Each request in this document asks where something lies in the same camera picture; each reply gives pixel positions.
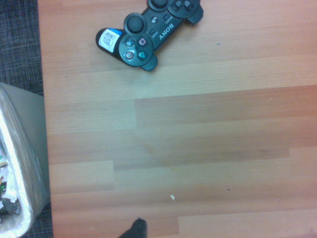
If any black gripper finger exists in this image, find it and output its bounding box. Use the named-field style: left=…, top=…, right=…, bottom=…
left=118, top=217, right=149, bottom=238

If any clear plastic bin liner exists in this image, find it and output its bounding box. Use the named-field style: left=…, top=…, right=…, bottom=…
left=0, top=85, right=35, bottom=238

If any crumpled white paper trash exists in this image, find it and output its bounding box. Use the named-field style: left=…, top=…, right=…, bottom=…
left=0, top=143, right=22, bottom=224

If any grey plastic trash bin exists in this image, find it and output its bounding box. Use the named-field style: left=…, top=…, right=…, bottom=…
left=0, top=82, right=52, bottom=238

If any black Sony game controller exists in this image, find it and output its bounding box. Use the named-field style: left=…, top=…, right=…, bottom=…
left=95, top=0, right=205, bottom=72

